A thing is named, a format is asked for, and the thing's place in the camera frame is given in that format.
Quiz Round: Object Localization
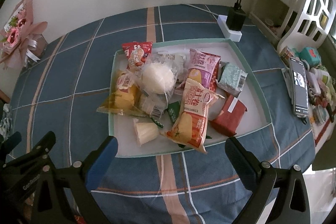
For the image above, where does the teal rimmed white tray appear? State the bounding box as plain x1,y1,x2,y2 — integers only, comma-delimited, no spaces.
108,38,272,158

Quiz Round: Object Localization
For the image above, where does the green edged round cake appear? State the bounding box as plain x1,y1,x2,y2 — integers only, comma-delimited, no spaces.
137,93,167,128

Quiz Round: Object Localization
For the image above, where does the small cream cake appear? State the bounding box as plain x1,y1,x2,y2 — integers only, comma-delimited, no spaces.
133,118,159,146

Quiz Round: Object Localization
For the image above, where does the white grey snack packet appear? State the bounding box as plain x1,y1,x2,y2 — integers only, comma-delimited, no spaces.
158,52,186,79

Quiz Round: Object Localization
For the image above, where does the pale green snack packet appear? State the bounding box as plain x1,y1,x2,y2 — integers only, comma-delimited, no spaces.
216,62,248,98

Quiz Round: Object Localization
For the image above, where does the white lattice shelf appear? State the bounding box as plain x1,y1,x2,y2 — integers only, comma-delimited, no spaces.
249,0,335,52

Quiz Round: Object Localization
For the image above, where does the orange soft bread packet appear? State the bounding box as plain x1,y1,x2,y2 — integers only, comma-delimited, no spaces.
96,71,146,117

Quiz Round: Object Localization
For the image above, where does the pink paper flower bouquet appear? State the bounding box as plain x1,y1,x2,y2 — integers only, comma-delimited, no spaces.
1,0,48,69

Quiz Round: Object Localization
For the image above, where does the blue plaid tablecloth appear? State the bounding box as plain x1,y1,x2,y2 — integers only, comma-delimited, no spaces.
11,5,315,223

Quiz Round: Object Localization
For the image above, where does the red peanut snack bag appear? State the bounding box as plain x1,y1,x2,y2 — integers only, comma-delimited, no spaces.
122,42,153,71

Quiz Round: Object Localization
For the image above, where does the teal toy box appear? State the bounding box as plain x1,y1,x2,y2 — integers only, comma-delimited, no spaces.
299,47,321,68

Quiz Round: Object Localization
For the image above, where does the dark red wafer packet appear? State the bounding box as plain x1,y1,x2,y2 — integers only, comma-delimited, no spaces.
210,94,247,137

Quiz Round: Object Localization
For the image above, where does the crumpled patterned paper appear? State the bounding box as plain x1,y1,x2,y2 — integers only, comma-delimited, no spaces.
0,103,12,140

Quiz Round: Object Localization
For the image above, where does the clear white bun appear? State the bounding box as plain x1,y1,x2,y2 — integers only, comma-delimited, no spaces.
135,53,181,104

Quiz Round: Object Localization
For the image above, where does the beige toast bread packet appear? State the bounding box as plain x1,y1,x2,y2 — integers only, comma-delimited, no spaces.
160,79,225,154

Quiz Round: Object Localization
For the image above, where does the black power adapter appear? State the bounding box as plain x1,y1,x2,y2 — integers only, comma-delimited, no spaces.
226,2,247,31

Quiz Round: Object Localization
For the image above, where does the pink snack packet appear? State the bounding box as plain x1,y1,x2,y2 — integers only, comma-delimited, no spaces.
174,49,221,96

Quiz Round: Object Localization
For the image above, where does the white power strip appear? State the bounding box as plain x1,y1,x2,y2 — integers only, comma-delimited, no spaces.
217,15,242,42

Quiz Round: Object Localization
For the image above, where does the dark green snack packet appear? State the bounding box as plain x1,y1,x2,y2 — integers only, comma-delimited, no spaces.
167,101,181,123

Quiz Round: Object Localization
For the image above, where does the black smartphone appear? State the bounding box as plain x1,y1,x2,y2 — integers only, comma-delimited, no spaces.
289,57,309,118

